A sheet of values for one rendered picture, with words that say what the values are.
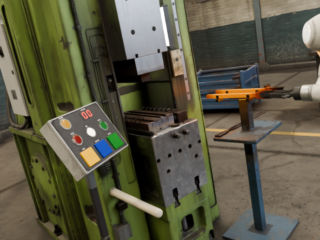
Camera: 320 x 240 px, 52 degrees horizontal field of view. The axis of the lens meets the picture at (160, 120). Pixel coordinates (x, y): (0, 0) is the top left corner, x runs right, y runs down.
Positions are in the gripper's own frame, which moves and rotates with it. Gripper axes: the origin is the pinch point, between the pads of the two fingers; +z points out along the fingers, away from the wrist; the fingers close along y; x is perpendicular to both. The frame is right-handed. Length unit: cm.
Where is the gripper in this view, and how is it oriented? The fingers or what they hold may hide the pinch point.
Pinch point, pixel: (265, 94)
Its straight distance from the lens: 199.4
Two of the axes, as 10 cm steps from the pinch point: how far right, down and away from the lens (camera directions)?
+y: 6.4, -3.0, 7.1
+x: -1.9, -9.5, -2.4
